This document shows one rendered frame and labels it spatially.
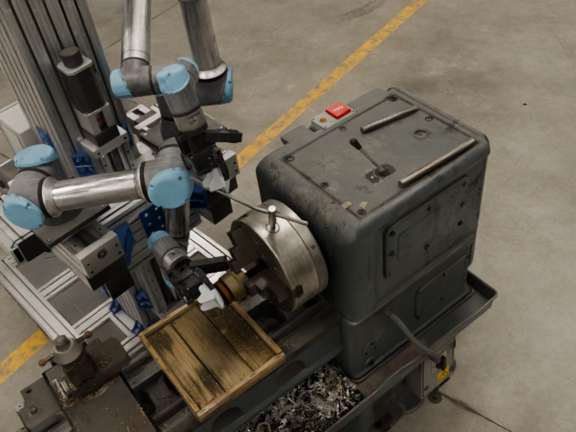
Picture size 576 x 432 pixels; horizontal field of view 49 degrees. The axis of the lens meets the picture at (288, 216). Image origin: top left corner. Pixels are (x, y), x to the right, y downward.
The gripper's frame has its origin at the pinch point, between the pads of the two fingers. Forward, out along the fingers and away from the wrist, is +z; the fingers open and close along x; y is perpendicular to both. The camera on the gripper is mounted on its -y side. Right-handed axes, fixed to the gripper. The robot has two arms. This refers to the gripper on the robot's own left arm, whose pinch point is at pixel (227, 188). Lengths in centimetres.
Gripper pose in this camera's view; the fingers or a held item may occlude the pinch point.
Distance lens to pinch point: 171.8
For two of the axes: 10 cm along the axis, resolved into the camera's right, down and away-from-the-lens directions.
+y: -7.7, 5.1, -3.7
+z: 3.0, 8.1, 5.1
